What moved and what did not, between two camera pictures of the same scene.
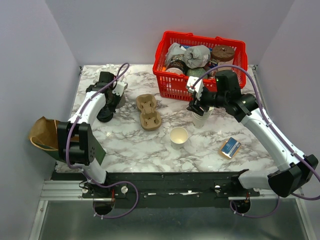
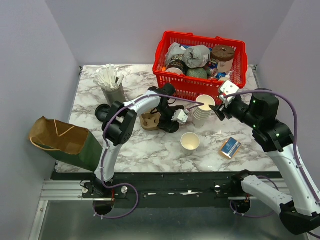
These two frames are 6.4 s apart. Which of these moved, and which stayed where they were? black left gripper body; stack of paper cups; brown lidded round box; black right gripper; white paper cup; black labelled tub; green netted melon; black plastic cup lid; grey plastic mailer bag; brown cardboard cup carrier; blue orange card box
Moved: black plastic cup lid; black right gripper; white paper cup; black left gripper body
Stayed: green netted melon; brown lidded round box; black labelled tub; blue orange card box; grey plastic mailer bag; brown cardboard cup carrier; stack of paper cups
